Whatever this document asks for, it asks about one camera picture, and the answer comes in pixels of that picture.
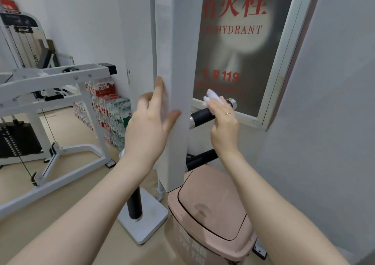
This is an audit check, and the person's right hand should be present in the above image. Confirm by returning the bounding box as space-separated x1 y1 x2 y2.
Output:
206 96 241 157

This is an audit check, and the person's right forearm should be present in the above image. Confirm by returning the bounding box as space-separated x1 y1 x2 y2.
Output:
218 149 352 265

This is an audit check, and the white cable gym machine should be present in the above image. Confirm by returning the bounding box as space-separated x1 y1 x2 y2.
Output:
0 9 54 69

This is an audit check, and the black padded handle bar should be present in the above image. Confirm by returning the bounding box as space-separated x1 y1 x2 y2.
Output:
185 149 219 172

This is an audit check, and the black steel cable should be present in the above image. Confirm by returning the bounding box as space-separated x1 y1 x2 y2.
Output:
0 118 37 186

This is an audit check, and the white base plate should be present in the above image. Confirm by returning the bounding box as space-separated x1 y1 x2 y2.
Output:
117 187 169 245

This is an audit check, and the pile of water bottle packs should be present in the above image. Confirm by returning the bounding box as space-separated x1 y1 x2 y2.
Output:
73 80 132 151

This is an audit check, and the fire hydrant cabinet door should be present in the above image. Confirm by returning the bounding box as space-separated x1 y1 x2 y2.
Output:
191 0 326 132

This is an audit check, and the pink swing-lid trash bin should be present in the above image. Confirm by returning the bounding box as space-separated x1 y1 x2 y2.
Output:
167 164 258 265

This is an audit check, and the white tissue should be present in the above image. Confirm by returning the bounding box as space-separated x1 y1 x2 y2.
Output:
203 88 224 108

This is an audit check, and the black upright roller post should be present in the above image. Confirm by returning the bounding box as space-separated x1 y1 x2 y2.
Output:
126 187 143 222

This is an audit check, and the white gym machine frame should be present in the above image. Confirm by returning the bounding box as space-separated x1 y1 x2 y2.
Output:
0 63 118 221

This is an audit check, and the black weight stack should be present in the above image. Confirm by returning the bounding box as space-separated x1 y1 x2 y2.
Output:
0 120 44 159

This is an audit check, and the person's left forearm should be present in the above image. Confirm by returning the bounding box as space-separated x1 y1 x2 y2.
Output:
6 156 159 265

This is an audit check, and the red wall sign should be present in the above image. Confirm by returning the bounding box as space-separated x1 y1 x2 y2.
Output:
0 0 21 15

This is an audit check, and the person's left hand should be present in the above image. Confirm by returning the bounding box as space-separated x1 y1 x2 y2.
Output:
123 77 182 174

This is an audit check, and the red carton box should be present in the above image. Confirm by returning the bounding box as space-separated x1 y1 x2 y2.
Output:
87 81 116 97

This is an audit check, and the white gym machine post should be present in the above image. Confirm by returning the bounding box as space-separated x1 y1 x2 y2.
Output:
154 0 204 193

